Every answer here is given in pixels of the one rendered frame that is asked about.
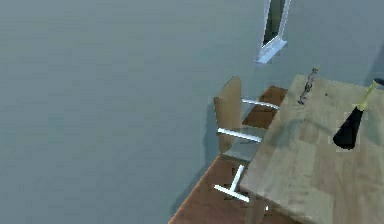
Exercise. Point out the tan chair with metal arms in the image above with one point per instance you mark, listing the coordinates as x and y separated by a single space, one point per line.
229 110

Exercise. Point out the white framed window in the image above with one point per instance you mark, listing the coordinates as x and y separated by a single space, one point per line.
274 40

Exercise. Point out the light wooden table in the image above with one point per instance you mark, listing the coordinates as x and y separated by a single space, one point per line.
310 160

